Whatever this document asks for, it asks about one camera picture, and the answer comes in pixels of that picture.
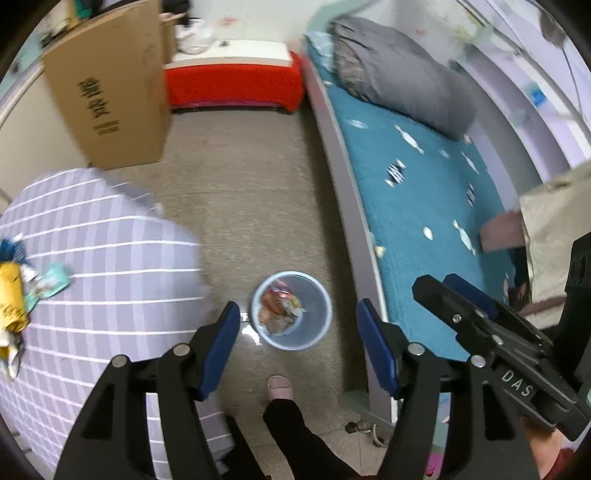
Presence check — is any yellow paper carton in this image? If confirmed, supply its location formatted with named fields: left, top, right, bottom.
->
left=0, top=262, right=29, bottom=333

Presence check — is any light blue trash bin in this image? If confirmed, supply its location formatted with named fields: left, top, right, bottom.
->
left=249, top=271, right=334, bottom=351

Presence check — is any person's right hand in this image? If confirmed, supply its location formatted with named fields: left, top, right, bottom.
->
left=520, top=417, right=564, bottom=479

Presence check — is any teal bed mattress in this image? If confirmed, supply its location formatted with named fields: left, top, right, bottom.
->
left=307, top=46, right=515, bottom=360

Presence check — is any grey checked tablecloth table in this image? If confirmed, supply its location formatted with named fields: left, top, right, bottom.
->
left=1, top=168, right=214, bottom=471

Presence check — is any teal snack wrapper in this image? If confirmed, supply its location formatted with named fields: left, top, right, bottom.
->
left=20, top=263, right=71, bottom=313

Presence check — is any pink slipper foot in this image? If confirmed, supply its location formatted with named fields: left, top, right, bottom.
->
left=267, top=375, right=294, bottom=401

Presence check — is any black trouser leg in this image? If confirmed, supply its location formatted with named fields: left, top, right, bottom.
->
left=263, top=399, right=360, bottom=479

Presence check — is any red and white bench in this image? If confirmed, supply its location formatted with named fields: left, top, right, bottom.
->
left=164, top=40, right=305, bottom=113

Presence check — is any tall brown cardboard box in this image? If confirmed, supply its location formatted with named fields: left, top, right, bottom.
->
left=42, top=1, right=170, bottom=169

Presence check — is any white plastic bag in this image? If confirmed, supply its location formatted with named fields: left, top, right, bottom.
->
left=175, top=19, right=215, bottom=55

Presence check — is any mint bunk bed frame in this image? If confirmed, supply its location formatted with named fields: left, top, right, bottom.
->
left=301, top=50, right=399, bottom=425

